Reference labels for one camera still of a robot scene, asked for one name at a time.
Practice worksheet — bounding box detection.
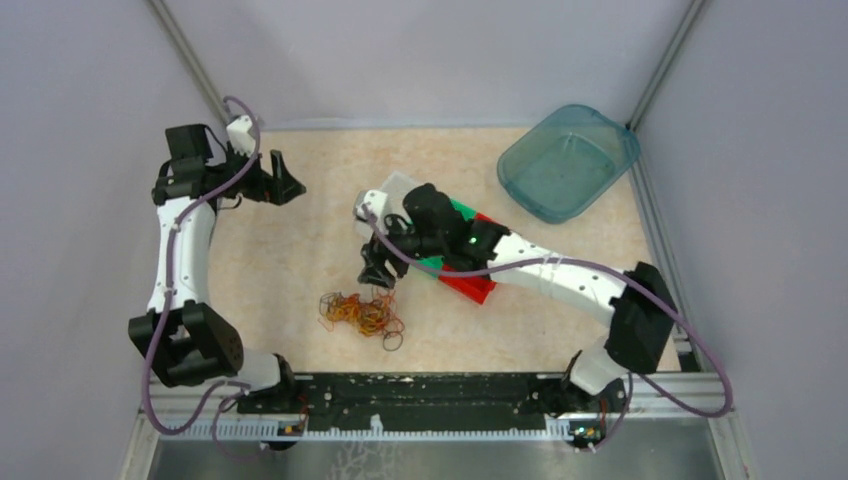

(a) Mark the green plastic bin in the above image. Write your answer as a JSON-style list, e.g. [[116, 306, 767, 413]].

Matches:
[[404, 192, 477, 271]]

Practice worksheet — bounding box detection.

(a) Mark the cable bundle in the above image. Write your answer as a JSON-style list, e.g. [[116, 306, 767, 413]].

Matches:
[[317, 286, 407, 352]]

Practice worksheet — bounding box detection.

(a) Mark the white plastic bin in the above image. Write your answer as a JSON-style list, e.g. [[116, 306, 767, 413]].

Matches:
[[354, 171, 422, 240]]

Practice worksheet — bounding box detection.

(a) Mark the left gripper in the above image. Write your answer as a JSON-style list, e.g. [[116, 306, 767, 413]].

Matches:
[[206, 140, 305, 206]]

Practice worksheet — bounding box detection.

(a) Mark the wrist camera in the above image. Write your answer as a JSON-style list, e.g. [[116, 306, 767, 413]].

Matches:
[[353, 189, 393, 222], [226, 114, 260, 158]]

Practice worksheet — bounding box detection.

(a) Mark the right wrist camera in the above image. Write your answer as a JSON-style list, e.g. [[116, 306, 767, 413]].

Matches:
[[353, 189, 393, 222]]

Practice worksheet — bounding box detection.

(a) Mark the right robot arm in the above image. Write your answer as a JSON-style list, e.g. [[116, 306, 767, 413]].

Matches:
[[353, 183, 677, 412]]

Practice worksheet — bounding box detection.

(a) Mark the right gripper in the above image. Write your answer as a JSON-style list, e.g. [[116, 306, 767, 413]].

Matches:
[[359, 209, 447, 288]]

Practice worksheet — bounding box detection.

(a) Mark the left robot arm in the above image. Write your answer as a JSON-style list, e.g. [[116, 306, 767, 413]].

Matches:
[[128, 115, 306, 414]]

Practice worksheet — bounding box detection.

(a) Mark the red plastic bin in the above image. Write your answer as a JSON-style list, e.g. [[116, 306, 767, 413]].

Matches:
[[437, 211, 509, 305]]

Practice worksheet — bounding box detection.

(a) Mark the teal transparent tub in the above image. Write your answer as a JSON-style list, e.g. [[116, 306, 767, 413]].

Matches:
[[496, 104, 641, 224]]

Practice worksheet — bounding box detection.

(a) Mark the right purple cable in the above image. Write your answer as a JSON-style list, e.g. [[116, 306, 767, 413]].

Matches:
[[361, 202, 734, 453]]

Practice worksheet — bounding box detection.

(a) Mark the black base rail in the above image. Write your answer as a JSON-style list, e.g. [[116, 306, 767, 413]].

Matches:
[[236, 372, 626, 432]]

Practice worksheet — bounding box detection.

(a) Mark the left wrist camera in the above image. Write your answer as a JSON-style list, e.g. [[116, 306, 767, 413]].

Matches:
[[226, 114, 260, 158]]

